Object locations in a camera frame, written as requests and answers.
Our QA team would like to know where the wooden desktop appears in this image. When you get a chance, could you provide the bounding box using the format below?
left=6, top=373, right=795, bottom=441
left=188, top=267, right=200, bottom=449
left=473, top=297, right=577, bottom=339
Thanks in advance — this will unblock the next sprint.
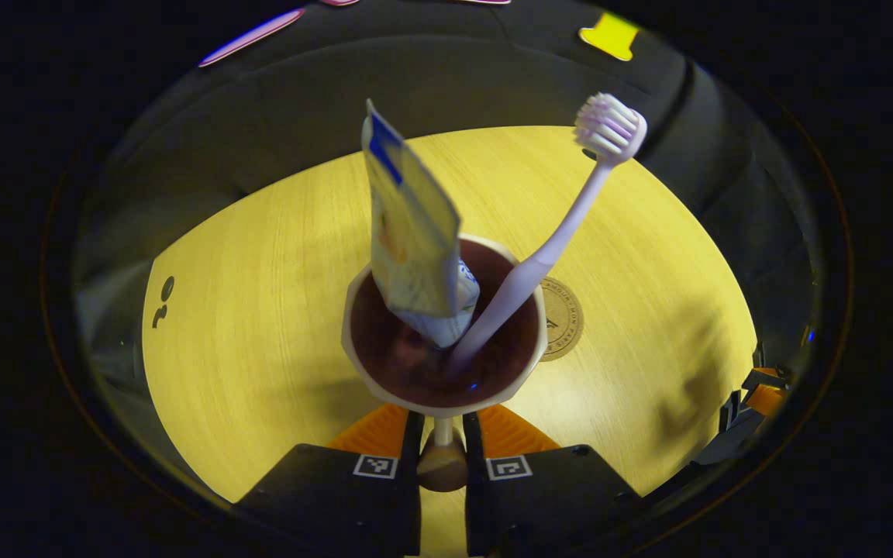
left=142, top=126, right=757, bottom=558

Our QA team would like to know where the black backdrop cloth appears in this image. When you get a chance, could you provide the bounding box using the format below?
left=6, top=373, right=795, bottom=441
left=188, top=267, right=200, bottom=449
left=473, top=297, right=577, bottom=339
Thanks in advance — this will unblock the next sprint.
left=67, top=0, right=827, bottom=505

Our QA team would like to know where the white toothpaste tube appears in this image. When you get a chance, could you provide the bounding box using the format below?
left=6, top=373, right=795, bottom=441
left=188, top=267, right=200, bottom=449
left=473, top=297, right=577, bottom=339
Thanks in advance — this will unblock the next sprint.
left=361, top=99, right=481, bottom=348

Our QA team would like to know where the pink toothbrush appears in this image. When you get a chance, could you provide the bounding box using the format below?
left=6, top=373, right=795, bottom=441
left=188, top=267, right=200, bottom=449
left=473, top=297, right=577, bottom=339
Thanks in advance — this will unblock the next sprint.
left=446, top=93, right=647, bottom=373

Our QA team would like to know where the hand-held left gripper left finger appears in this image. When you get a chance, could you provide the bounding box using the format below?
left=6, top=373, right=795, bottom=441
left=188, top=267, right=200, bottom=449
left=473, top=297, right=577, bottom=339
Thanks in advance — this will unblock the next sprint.
left=233, top=403, right=425, bottom=557

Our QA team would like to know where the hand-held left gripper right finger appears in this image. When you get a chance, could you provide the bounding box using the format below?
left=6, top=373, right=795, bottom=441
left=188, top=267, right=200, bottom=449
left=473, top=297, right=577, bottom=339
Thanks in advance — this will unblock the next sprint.
left=462, top=403, right=641, bottom=557

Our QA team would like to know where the beige cup with wooden handle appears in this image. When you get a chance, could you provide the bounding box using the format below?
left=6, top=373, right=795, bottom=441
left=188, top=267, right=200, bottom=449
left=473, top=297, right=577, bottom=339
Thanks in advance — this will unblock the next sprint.
left=340, top=232, right=550, bottom=494

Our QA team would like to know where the round cork coaster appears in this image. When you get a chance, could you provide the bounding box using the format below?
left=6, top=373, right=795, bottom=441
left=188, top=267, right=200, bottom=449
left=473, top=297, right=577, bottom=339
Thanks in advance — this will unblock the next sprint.
left=536, top=277, right=584, bottom=363

